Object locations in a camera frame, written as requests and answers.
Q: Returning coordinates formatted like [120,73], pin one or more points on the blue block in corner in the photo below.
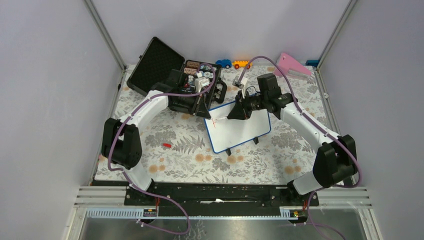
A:
[312,62]

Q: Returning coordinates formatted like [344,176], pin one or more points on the blue framed whiteboard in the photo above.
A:
[230,133]

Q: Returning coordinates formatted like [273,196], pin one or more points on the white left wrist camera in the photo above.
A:
[202,80]

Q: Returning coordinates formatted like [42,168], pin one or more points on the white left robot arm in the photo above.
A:
[121,142]

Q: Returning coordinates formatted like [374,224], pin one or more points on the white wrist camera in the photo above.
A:
[202,80]
[240,82]

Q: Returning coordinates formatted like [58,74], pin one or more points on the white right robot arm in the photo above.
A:
[335,158]

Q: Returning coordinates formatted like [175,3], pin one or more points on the pink plastic stand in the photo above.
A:
[291,66]

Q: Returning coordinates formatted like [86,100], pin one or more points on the black poker chip case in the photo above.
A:
[162,68]

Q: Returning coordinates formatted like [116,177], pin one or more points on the blue toy car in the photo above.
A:
[224,63]

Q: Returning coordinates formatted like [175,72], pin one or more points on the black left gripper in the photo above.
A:
[202,110]

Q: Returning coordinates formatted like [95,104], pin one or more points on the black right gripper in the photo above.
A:
[241,111]

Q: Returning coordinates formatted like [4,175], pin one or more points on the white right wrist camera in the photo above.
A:
[240,82]

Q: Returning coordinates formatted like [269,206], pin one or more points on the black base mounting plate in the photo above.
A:
[172,199]

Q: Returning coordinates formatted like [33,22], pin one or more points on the orange toy car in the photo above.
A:
[241,64]

